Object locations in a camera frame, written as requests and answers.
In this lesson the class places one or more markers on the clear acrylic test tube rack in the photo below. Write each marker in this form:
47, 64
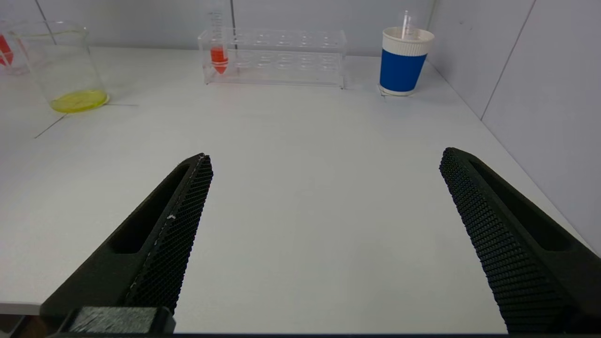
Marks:
16, 68
291, 61

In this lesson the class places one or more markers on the test tube with red pigment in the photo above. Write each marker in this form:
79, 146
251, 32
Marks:
3, 52
219, 58

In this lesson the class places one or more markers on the test tube with yellow pigment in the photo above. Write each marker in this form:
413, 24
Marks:
406, 26

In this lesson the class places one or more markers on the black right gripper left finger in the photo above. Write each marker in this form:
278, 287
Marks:
141, 263

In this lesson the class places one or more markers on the blue white paper cup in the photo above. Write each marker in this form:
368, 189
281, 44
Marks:
401, 70

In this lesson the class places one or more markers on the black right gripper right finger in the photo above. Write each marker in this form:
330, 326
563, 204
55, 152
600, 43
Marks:
526, 253

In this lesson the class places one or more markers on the clear glass beaker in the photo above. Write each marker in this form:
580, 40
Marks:
77, 99

